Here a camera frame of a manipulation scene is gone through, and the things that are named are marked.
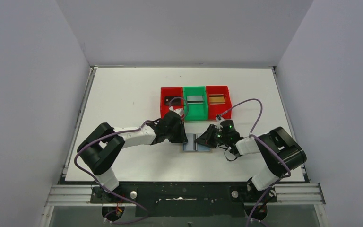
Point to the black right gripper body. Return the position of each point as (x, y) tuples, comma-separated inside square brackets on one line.
[(221, 138)]

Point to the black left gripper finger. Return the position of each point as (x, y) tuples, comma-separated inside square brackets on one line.
[(182, 127), (176, 137)]

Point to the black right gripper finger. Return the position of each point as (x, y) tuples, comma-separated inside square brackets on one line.
[(209, 134), (209, 143)]

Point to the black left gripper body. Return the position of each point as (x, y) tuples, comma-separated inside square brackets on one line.
[(179, 134)]

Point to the silver credit card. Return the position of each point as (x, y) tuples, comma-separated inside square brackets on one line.
[(191, 145), (195, 99)]

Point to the beige card holder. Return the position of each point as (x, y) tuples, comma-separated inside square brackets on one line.
[(202, 149)]

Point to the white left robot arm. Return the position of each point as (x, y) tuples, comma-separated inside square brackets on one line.
[(98, 152)]

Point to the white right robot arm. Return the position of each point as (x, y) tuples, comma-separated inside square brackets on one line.
[(280, 151)]

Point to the black credit card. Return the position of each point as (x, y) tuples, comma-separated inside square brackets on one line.
[(172, 100)]

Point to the gold credit card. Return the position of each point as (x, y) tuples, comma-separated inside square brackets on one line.
[(216, 99)]

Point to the left red bin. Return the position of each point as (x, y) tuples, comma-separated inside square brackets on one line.
[(170, 91)]

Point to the red bin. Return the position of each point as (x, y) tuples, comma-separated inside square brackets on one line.
[(214, 110), (170, 91)]

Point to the right red bin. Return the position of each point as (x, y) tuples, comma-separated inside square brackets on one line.
[(214, 110)]

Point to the green middle bin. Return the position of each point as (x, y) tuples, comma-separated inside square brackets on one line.
[(196, 112)]

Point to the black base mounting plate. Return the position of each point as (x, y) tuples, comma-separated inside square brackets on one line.
[(236, 200)]

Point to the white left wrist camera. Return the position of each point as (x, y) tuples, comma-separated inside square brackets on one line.
[(179, 111)]

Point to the aluminium rail frame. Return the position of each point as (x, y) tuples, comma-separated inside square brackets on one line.
[(286, 194)]

